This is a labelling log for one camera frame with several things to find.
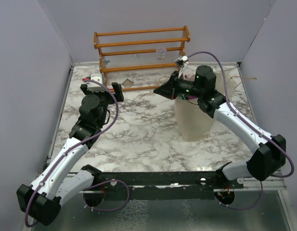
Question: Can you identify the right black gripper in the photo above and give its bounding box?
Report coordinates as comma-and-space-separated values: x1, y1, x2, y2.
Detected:
153, 71, 203, 101

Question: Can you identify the beige paper bag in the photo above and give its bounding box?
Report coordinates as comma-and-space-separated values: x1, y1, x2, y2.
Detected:
174, 73, 239, 141

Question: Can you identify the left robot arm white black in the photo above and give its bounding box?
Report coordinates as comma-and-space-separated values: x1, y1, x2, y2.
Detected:
16, 79, 124, 228

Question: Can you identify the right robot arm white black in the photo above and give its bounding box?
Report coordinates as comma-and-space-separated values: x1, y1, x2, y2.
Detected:
153, 65, 286, 188

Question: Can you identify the teal clip on shelf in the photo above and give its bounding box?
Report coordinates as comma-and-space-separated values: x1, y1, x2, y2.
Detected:
102, 57, 110, 65

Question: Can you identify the clear plastic jar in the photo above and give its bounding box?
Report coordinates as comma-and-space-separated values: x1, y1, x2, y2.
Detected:
156, 47, 167, 59

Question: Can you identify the wooden orange shelf rack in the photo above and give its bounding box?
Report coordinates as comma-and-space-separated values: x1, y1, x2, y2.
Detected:
93, 26, 191, 84

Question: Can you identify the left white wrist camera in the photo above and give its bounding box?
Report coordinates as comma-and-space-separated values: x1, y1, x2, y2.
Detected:
82, 73, 108, 92

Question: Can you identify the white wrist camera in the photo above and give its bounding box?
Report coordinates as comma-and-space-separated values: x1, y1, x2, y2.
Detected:
82, 73, 108, 92
174, 55, 189, 71

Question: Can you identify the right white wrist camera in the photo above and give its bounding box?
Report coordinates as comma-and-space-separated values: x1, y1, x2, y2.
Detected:
174, 55, 189, 71

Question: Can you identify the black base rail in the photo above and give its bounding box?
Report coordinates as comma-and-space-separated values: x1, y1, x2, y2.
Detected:
82, 165, 243, 201

